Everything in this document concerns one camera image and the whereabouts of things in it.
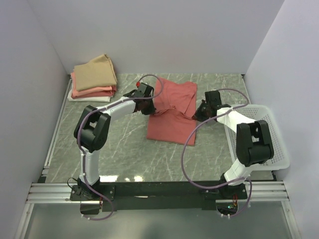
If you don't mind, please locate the aluminium frame rail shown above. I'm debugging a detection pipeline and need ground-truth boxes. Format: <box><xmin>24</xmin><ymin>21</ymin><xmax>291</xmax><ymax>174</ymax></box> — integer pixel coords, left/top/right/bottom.
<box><xmin>26</xmin><ymin>181</ymin><xmax>290</xmax><ymax>204</ymax></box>

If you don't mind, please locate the folded tan t-shirt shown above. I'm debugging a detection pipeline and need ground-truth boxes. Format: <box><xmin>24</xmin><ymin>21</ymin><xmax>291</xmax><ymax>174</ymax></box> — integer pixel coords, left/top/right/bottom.
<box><xmin>73</xmin><ymin>54</ymin><xmax>117</xmax><ymax>91</ymax></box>

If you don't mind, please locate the white plastic basket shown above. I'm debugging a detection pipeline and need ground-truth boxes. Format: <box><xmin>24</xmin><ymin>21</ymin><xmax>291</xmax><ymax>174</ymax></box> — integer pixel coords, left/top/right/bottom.
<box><xmin>221</xmin><ymin>105</ymin><xmax>290</xmax><ymax>171</ymax></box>

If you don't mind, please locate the red t-shirt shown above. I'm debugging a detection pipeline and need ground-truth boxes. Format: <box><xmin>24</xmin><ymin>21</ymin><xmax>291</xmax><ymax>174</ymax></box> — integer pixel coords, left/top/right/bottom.
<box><xmin>147</xmin><ymin>78</ymin><xmax>197</xmax><ymax>146</ymax></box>

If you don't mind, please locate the folded pink t-shirt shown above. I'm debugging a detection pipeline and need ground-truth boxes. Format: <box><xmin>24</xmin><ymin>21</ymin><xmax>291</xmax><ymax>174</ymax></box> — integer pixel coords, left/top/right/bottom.
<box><xmin>71</xmin><ymin>72</ymin><xmax>117</xmax><ymax>99</ymax></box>

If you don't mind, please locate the black base beam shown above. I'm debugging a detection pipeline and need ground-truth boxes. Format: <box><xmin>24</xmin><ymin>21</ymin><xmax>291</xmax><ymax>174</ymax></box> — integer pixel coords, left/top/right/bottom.
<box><xmin>70</xmin><ymin>181</ymin><xmax>248</xmax><ymax>215</ymax></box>

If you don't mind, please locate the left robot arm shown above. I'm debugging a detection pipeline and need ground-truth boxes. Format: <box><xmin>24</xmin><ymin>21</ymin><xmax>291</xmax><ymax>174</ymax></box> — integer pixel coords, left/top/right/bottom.
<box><xmin>74</xmin><ymin>83</ymin><xmax>156</xmax><ymax>200</ymax></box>

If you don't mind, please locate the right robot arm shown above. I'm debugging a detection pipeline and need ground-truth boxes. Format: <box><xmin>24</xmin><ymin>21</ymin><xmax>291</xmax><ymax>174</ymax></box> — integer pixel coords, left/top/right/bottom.
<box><xmin>189</xmin><ymin>90</ymin><xmax>274</xmax><ymax>199</ymax></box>

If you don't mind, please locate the folded white t-shirt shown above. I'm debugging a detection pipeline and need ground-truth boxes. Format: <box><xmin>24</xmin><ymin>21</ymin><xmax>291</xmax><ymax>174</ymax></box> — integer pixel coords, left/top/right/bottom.
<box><xmin>67</xmin><ymin>94</ymin><xmax>112</xmax><ymax>103</ymax></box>

